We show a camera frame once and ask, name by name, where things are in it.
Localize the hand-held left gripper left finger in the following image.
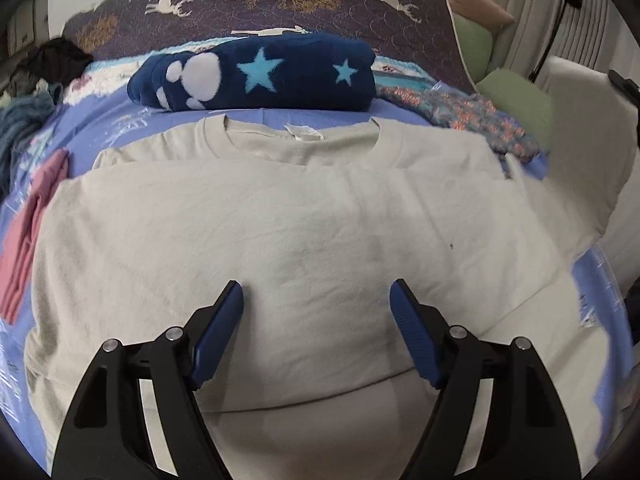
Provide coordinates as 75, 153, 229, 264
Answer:
52, 280, 244, 480

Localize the navy star print blanket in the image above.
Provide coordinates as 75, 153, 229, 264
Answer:
126, 32, 378, 112

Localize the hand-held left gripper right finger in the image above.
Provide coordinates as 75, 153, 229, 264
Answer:
390, 280, 583, 480

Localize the white pillow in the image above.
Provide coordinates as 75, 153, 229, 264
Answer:
530, 55, 640, 286

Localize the black floor lamp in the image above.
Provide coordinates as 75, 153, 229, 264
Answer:
530, 0, 583, 81

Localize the green pillow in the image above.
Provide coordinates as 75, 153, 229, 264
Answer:
475, 70, 556, 153
452, 15, 496, 81

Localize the teal cloth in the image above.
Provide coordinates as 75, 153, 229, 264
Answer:
0, 82, 63, 196

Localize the folded floral cloth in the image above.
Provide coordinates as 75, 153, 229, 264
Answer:
375, 77, 541, 163

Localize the blue printed blanket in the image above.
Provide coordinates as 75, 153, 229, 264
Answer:
0, 52, 636, 461

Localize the tan pillow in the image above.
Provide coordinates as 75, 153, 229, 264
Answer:
447, 0, 516, 36

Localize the purple deer print quilt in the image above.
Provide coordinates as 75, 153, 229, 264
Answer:
62, 0, 478, 93

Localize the pink cloth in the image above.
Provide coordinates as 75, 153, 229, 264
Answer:
0, 147, 71, 323

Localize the dark clothes pile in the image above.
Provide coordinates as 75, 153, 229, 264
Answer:
7, 37, 93, 96

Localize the beige t-shirt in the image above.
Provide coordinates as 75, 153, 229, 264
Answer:
22, 114, 633, 480

